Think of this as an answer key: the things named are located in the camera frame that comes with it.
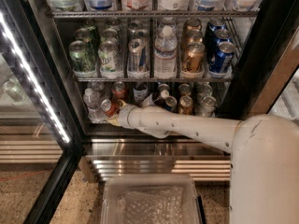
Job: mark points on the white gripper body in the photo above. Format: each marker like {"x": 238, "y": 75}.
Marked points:
{"x": 125, "y": 117}

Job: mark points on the red coke can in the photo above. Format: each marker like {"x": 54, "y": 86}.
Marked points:
{"x": 109, "y": 107}
{"x": 119, "y": 91}

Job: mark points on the clear plastic bin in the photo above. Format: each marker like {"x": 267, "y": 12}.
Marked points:
{"x": 150, "y": 199}

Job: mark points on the blue pepsi can bottom front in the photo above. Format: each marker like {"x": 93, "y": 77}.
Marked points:
{"x": 171, "y": 103}

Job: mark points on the gold can bottom front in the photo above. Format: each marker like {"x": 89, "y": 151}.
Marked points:
{"x": 185, "y": 105}

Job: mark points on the clear water bottle bottom shelf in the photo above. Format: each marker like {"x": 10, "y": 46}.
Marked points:
{"x": 92, "y": 100}

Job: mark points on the blue pepsi can bottom rear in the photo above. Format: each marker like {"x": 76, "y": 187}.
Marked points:
{"x": 163, "y": 87}

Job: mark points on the silver can bottom front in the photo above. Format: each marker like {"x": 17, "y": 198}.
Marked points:
{"x": 206, "y": 106}

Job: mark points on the green can middle front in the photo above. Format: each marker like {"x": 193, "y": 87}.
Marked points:
{"x": 81, "y": 57}

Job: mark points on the red coke can rear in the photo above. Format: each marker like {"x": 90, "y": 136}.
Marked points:
{"x": 119, "y": 91}

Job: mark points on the gold can bottom rear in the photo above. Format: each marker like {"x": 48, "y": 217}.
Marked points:
{"x": 185, "y": 90}

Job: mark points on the dark soda bottle white cap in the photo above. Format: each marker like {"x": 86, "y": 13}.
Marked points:
{"x": 157, "y": 98}

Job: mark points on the upper wire shelf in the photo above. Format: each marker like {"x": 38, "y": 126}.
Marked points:
{"x": 147, "y": 14}

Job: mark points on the blue pepsi can middle front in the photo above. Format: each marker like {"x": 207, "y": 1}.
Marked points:
{"x": 222, "y": 58}

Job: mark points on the middle wire shelf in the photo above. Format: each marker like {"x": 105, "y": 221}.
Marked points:
{"x": 150, "y": 79}

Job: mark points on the gold can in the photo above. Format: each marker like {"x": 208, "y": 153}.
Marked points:
{"x": 193, "y": 57}
{"x": 185, "y": 105}
{"x": 185, "y": 90}

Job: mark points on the red coke can front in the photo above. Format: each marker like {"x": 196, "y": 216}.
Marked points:
{"x": 109, "y": 107}

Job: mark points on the wire shelf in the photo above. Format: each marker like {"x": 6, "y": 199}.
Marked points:
{"x": 150, "y": 79}
{"x": 147, "y": 14}

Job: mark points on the gold can middle front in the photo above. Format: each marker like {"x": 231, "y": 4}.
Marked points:
{"x": 193, "y": 57}

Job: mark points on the glass fridge door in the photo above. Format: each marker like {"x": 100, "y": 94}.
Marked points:
{"x": 32, "y": 49}

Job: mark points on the silver red bull can front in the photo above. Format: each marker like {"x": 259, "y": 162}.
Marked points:
{"x": 137, "y": 55}

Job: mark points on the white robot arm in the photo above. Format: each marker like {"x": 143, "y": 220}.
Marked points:
{"x": 264, "y": 149}

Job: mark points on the silver can bottom rear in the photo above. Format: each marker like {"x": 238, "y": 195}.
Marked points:
{"x": 204, "y": 89}

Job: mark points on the white 7up can front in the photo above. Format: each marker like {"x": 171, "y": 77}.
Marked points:
{"x": 109, "y": 57}

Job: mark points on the clear water bottle shelf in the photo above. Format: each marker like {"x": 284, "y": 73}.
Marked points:
{"x": 165, "y": 54}
{"x": 92, "y": 100}

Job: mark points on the clear water bottle middle shelf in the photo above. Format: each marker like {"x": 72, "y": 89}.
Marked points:
{"x": 165, "y": 54}

